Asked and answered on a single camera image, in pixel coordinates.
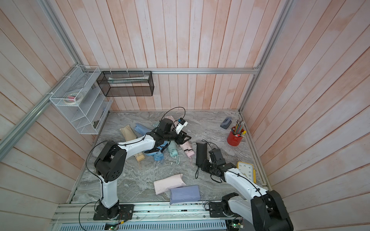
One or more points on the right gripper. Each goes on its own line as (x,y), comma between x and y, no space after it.
(204,167)

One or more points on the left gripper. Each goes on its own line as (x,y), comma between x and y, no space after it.
(181,137)

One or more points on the black umbrella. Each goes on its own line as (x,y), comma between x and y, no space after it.
(202,161)

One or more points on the small pink umbrella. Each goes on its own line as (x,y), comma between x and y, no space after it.
(188,150)

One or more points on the blue umbrella sleeve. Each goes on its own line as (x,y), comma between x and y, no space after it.
(141,129)

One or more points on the blue umbrella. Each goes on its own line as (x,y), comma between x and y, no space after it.
(157,153)

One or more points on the beige umbrella sleeve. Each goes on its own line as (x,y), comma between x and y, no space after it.
(128,133)

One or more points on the small pink umbrella sleeve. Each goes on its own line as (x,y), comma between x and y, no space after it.
(175,122)

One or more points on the mint green umbrella sleeve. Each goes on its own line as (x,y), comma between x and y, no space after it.
(156,124)

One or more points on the beige umbrella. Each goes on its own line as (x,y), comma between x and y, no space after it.
(139,157)

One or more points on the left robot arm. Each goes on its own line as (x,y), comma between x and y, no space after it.
(110,162)

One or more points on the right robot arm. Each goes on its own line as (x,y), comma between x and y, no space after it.
(264,209)

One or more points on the yellow alarm clock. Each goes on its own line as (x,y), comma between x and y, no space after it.
(247,170)

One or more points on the red pencil cup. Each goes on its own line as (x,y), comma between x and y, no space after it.
(237,133)

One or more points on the lavender umbrella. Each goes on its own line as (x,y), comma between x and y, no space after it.
(185,194)

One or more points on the grey stapler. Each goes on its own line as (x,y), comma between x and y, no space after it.
(226,123)

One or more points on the large pink umbrella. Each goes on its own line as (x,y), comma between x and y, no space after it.
(168,183)

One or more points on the black mesh basket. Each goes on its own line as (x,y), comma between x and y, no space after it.
(126,83)

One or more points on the tape roll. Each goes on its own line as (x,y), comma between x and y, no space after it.
(73,98)

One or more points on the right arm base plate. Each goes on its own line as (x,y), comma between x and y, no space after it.
(219,209)

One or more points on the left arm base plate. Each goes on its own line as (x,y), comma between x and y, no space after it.
(122,212)

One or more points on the white wire shelf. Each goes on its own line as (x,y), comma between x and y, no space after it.
(81,101)

